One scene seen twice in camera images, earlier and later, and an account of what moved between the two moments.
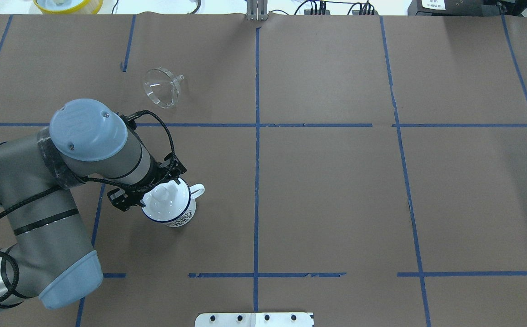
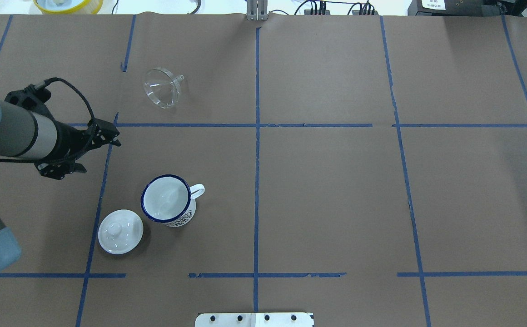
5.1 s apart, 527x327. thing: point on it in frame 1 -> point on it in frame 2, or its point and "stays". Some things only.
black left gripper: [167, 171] -> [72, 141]
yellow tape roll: [91, 7] stays
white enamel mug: [171, 204] stays
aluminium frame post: [256, 10] stays
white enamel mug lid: [166, 201] -> [120, 231]
